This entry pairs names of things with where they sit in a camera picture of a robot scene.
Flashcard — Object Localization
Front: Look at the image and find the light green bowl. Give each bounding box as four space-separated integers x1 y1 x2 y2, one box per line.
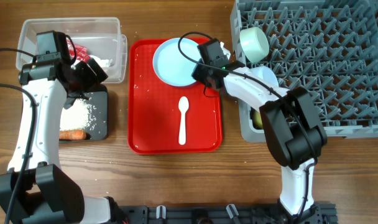
239 27 269 63

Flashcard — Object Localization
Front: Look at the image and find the light blue bowl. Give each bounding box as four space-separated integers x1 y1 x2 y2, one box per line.
250 66 279 86

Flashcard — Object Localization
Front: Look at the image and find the white rice pile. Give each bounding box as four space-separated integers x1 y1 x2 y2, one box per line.
60 99 96 131

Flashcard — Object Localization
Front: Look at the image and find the white paper napkin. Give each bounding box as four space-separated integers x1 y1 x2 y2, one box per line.
90 55 113 68

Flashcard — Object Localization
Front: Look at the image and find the red snack wrapper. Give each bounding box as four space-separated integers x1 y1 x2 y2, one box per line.
67 40 91 62

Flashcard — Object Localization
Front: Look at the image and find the clear plastic waste bin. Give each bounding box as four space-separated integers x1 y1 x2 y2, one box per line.
17 17 127 83

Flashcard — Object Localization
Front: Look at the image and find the orange carrot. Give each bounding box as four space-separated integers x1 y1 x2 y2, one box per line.
59 129 86 141

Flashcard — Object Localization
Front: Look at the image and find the yellow plastic cup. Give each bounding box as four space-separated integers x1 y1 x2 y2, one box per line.
252 110 263 129

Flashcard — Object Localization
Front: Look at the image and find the black waste tray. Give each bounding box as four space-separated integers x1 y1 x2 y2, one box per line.
69 85 108 141

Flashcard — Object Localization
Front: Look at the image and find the light blue round plate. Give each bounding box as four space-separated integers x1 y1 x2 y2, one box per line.
152 38 196 87

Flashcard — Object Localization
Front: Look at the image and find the white plastic spoon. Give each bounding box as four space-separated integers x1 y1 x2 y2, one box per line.
178 96 189 145

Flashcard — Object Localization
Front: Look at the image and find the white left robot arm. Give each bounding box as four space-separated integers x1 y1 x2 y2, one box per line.
0 30 129 223

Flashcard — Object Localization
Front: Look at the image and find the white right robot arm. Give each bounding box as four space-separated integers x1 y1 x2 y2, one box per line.
183 37 327 223

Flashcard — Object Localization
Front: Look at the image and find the red plastic serving tray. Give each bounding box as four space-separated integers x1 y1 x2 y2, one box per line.
127 39 223 154

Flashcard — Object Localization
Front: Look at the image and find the grey plastic dishwasher rack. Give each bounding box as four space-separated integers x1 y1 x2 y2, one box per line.
230 0 378 139

